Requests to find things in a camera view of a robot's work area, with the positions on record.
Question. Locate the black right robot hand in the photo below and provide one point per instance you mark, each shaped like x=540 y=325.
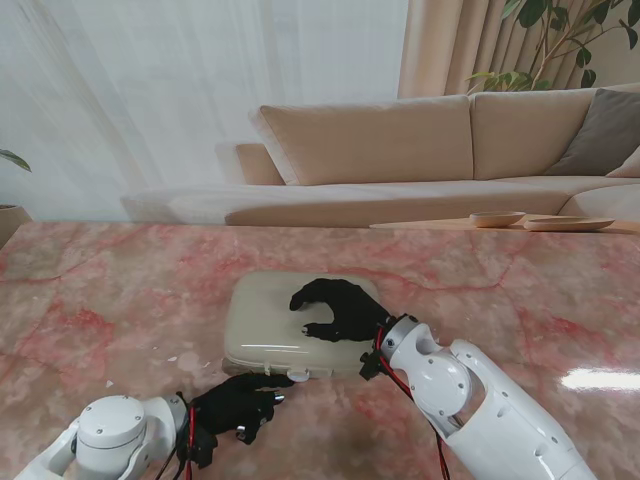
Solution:
x=350 y=312

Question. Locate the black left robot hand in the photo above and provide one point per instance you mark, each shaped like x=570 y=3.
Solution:
x=235 y=405

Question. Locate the beige hard suitcase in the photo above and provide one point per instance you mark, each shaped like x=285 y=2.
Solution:
x=270 y=320

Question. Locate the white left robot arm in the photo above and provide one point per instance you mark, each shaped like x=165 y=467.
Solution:
x=115 y=435

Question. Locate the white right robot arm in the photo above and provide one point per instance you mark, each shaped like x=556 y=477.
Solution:
x=475 y=400

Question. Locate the small wooden bowl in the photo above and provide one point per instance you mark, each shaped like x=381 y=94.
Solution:
x=497 y=218

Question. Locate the beige sectional sofa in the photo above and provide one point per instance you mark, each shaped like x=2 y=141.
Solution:
x=430 y=130

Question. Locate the oval wooden tray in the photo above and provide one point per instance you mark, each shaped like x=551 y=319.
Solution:
x=570 y=224

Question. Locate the tall green leafy plant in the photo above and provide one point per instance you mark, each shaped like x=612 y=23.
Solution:
x=505 y=79

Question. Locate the beige drape curtain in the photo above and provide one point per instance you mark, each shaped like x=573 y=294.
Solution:
x=435 y=45

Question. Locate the white sheer curtain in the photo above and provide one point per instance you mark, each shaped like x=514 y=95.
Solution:
x=150 y=100

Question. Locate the grey sofa cushion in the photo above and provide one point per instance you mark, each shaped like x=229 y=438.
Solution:
x=600 y=135

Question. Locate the beige sofa cushion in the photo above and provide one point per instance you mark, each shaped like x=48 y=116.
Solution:
x=627 y=167

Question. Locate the small green plant leaf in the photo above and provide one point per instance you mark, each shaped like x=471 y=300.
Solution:
x=17 y=160

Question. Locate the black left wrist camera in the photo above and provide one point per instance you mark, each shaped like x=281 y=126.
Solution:
x=202 y=447

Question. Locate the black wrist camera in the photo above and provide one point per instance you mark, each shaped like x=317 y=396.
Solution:
x=371 y=367
x=202 y=447

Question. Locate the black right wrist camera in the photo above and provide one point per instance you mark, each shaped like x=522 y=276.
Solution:
x=371 y=367

